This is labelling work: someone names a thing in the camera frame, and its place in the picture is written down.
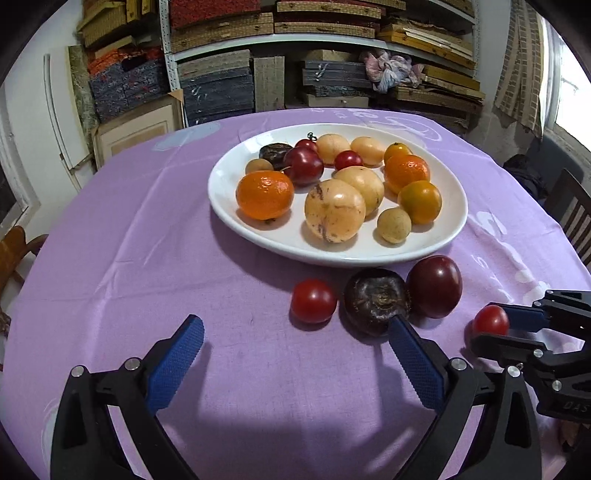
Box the small red cherry tomato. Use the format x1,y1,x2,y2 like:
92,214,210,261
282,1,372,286
472,304,510,335

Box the dark red plum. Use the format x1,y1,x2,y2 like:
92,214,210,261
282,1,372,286
407,255,463,319
283,147,325,187

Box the orange tomato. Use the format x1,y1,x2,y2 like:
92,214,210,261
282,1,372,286
398,180,443,225
384,142,413,164

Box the small brown longan fruit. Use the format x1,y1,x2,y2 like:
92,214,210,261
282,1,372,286
377,207,413,244

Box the orange tangerine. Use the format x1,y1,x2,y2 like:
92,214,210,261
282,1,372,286
235,170,294,221
384,155,431,194

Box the large front yellow passionfruit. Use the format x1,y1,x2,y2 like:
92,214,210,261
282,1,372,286
304,179,366,244

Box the stemmed red cherry tomato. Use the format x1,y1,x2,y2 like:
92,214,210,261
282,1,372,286
295,132,318,152

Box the dark purple wrinkled passionfruit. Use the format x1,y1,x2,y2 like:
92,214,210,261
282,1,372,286
259,143,293,171

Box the small tan longan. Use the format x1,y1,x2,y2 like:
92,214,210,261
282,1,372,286
245,158,274,174

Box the dark wooden chair right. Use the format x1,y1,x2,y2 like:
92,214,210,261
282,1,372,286
544,169,590,269

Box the white oval plate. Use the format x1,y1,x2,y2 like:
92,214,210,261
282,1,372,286
207,123,468,266

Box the checkered curtain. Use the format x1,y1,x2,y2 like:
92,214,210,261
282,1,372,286
493,1,560,138

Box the metal storage shelf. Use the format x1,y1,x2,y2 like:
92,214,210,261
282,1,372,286
158,1,486,134

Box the pink plastic bag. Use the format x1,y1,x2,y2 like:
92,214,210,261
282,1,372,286
361,49,424,94

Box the cardboard framed picture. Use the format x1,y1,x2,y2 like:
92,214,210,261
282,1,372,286
92,89,185,169

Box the stack of dark patterned boxes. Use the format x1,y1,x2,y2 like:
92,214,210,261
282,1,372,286
88,47,169,123

